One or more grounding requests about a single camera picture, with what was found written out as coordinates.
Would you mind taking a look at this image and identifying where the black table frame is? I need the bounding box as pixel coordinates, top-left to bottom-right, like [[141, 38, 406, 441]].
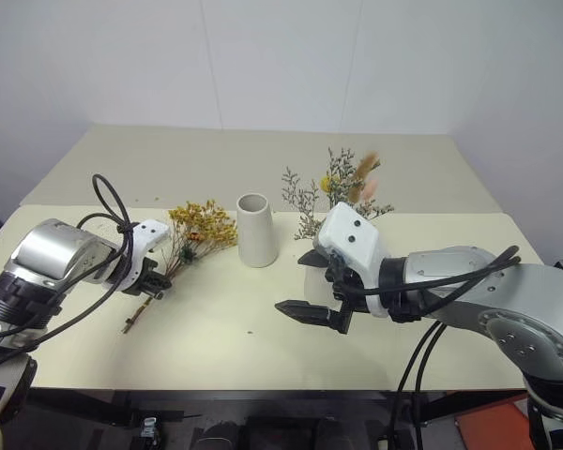
[[22, 387, 532, 450]]

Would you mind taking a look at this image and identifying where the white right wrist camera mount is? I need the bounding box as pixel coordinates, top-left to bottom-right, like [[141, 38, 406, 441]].
[[314, 202, 388, 320]]

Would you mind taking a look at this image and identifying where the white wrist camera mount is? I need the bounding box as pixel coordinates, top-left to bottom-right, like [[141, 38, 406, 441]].
[[314, 202, 388, 320], [103, 218, 171, 294]]

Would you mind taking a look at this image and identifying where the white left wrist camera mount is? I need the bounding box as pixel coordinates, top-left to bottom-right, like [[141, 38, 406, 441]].
[[103, 218, 171, 294]]

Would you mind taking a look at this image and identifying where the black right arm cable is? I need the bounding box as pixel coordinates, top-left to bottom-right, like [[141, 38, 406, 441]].
[[333, 245, 523, 450]]

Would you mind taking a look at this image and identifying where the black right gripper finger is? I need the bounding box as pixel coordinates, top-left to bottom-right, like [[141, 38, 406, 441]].
[[274, 298, 356, 336], [297, 249, 332, 270]]

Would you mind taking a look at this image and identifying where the green purple dried flower bouquet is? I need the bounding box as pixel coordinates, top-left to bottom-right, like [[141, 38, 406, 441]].
[[281, 146, 396, 243]]

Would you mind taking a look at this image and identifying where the small metal clamp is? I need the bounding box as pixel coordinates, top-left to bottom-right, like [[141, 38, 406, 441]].
[[139, 413, 160, 443]]

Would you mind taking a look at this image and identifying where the dark rounded shape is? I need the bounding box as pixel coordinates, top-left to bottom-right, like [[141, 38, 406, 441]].
[[200, 420, 239, 450]]

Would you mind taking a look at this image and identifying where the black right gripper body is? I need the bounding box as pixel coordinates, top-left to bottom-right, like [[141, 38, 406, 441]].
[[324, 255, 369, 307]]

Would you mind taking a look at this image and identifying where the orange flat object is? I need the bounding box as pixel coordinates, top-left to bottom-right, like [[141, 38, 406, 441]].
[[453, 401, 532, 450]]

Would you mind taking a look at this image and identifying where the yellow dried flower bouquet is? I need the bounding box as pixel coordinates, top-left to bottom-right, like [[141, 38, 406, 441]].
[[121, 199, 239, 336]]

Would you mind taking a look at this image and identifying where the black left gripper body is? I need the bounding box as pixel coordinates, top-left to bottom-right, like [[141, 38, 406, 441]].
[[120, 259, 166, 297]]

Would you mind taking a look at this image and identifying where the white ceramic vase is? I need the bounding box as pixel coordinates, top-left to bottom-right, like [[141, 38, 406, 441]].
[[236, 193, 280, 269]]

